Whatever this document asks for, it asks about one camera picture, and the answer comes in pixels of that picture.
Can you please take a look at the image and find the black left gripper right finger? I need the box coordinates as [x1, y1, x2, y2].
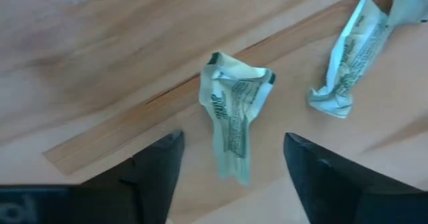
[283, 132, 412, 224]

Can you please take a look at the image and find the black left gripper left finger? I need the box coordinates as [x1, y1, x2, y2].
[82, 130, 185, 224]

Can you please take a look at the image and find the green white stevia packet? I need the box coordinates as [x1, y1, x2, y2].
[199, 51, 277, 187]
[387, 0, 428, 27]
[307, 0, 394, 120]

